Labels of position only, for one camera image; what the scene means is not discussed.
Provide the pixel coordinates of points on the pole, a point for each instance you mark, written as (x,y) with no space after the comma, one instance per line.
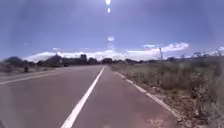
(160,53)

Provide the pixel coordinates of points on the pale concrete kerb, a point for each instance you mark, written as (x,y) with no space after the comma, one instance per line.
(146,93)

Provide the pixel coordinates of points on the row of dark trees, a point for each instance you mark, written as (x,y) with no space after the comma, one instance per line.
(53,61)

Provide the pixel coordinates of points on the white painted edge line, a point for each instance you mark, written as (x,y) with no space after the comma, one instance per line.
(81,101)

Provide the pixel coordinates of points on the dark roadside sign board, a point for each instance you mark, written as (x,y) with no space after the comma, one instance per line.
(83,56)

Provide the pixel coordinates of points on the reddish grey asphalt road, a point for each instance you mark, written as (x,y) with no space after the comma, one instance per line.
(40,100)

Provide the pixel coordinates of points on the dry verge across road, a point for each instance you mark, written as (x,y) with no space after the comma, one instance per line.
(16,69)

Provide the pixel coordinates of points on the pale painted centre line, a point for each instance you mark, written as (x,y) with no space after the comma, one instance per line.
(26,77)

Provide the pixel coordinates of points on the dry grass and scrub verge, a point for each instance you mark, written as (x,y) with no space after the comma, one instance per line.
(186,80)

